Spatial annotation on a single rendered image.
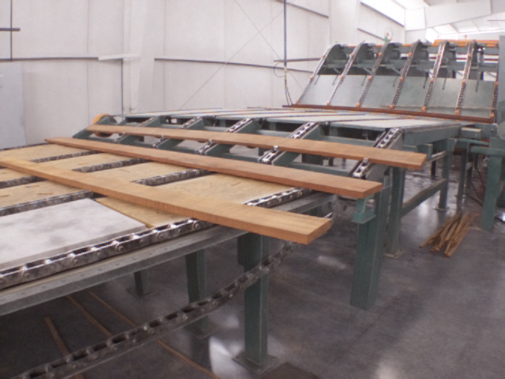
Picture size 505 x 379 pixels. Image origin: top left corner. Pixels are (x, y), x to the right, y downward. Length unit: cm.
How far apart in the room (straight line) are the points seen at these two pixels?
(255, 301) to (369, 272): 82
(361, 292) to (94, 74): 647
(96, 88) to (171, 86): 184
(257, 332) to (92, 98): 640
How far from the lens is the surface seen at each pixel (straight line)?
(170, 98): 847
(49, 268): 95
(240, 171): 178
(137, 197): 137
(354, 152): 212
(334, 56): 889
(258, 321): 171
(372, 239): 216
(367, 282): 226
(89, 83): 757
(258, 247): 154
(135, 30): 769
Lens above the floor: 121
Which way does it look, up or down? 14 degrees down
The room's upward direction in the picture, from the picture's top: straight up
